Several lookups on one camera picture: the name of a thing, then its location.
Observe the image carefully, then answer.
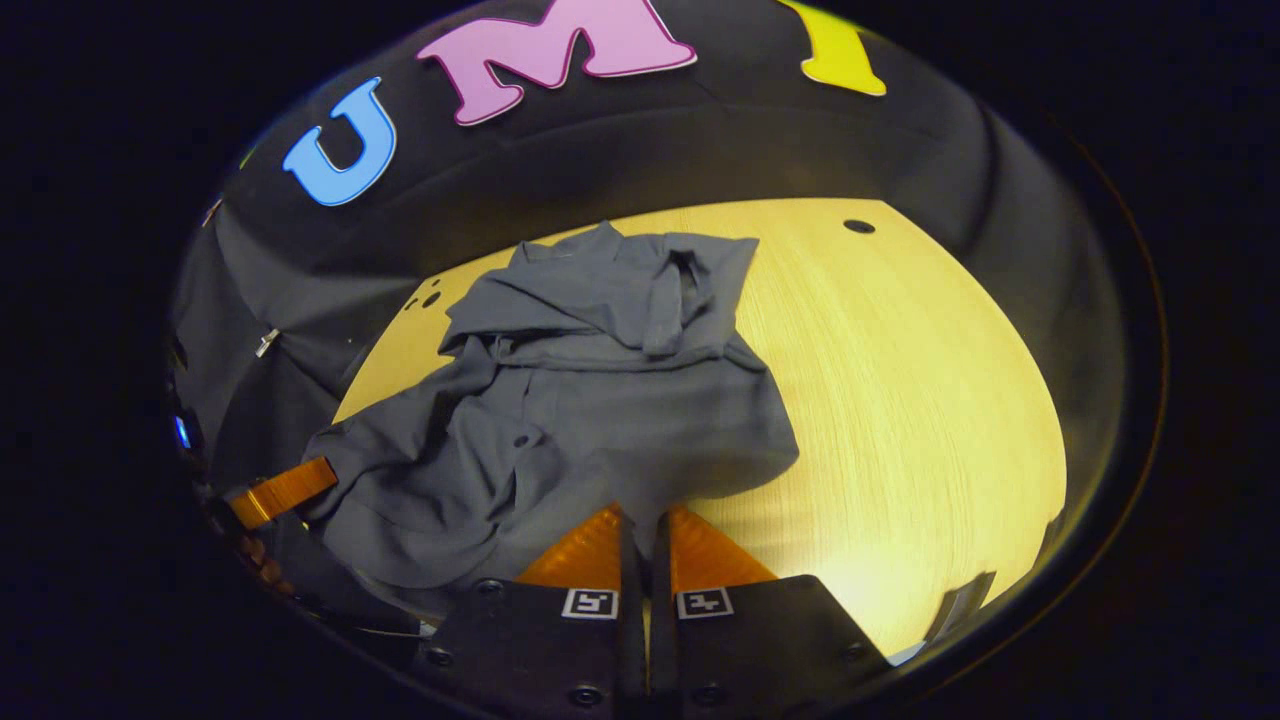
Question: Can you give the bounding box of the black backdrop cloth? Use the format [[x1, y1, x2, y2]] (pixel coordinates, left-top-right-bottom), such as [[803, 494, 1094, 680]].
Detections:
[[167, 0, 1131, 561]]

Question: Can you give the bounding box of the grey collared shirt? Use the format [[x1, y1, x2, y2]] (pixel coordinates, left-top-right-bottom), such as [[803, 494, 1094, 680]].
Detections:
[[299, 221, 802, 617]]

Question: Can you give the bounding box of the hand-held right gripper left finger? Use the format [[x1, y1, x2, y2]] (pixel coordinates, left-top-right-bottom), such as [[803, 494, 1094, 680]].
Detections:
[[419, 503, 650, 720]]

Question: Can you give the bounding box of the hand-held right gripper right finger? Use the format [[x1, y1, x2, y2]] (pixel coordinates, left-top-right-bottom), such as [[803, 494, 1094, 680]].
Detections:
[[650, 503, 892, 720]]

